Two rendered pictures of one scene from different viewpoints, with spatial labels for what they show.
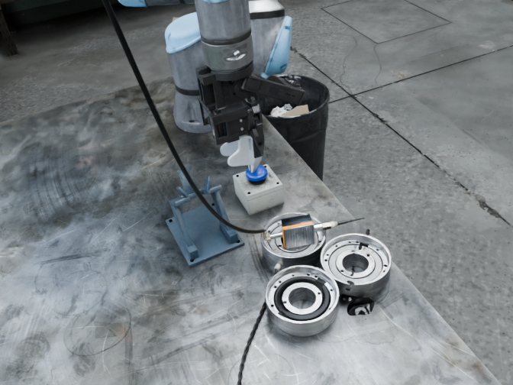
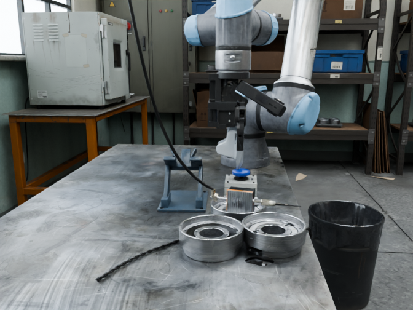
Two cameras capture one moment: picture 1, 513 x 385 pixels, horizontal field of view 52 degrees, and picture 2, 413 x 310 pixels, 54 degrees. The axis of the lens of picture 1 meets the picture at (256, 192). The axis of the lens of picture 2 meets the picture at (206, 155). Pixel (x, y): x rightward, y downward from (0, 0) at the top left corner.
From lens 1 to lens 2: 0.45 m
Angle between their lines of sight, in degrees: 34
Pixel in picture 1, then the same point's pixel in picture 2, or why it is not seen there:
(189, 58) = not seen: hidden behind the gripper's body
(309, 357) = (188, 270)
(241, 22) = (239, 36)
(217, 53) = (220, 56)
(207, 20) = (218, 32)
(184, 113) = not seen: hidden behind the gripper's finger
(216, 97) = (216, 91)
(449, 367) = not seen: outside the picture
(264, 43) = (289, 103)
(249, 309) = (173, 237)
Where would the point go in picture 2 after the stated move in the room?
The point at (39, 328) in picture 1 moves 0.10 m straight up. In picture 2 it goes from (42, 209) to (37, 163)
